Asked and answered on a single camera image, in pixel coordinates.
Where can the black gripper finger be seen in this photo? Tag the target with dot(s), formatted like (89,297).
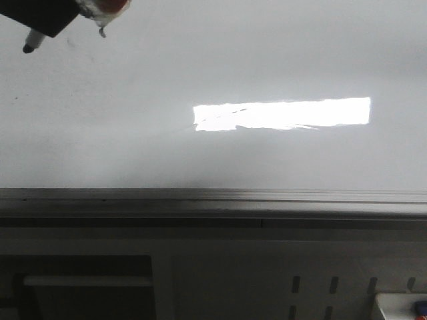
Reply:
(48,17)

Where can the white whiteboard marker pen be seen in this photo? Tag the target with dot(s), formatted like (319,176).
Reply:
(33,41)

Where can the red magnet taped to marker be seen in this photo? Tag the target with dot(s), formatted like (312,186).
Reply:
(102,12)

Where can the white whiteboard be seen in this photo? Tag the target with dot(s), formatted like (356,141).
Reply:
(221,94)

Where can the grey aluminium whiteboard tray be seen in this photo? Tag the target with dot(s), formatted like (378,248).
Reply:
(35,207)

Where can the white perforated metal panel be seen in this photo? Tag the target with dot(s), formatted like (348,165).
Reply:
(208,279)

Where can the white box with coloured items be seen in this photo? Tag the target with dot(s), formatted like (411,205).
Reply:
(399,306)

